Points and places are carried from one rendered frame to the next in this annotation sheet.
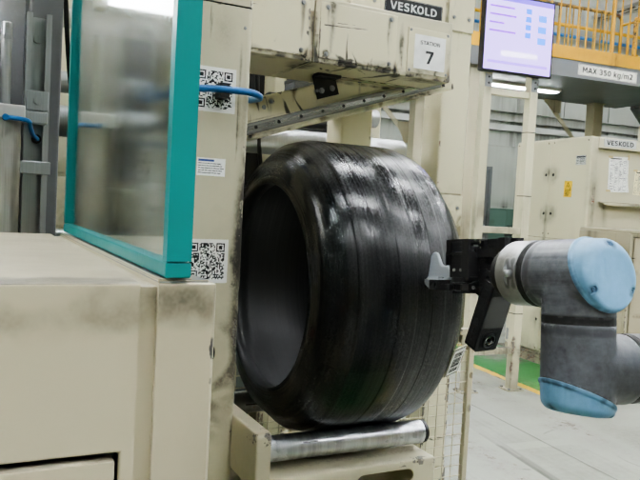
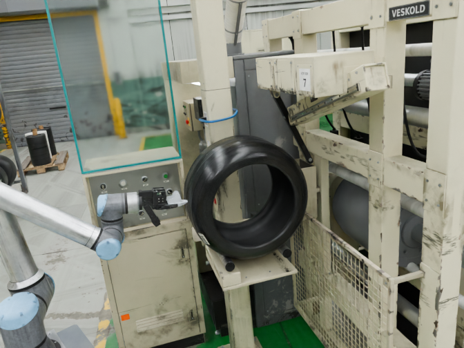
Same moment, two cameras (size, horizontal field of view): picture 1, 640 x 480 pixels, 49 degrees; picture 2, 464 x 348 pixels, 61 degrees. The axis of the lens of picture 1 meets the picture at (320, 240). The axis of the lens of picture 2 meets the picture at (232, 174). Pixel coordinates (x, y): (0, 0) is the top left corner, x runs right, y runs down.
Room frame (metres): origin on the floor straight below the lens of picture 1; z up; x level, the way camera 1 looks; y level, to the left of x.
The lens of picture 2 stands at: (1.75, -1.76, 1.82)
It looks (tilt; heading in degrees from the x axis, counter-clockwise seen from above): 17 degrees down; 103
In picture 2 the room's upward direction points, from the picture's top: 6 degrees counter-clockwise
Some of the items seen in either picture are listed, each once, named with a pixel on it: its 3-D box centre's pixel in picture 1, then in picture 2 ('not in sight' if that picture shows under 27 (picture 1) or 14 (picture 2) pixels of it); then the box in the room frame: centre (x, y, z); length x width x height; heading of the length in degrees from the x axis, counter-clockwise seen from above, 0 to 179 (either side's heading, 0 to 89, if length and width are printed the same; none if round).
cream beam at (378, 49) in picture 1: (319, 44); (306, 72); (1.72, 0.03, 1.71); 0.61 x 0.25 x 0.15; 117
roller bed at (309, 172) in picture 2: not in sight; (296, 189); (1.64, 0.37, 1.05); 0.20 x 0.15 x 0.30; 117
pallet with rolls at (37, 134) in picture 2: not in sight; (41, 147); (-3.53, 4.98, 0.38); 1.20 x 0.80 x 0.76; 119
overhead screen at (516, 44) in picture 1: (517, 36); not in sight; (5.18, -1.34, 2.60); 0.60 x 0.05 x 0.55; 111
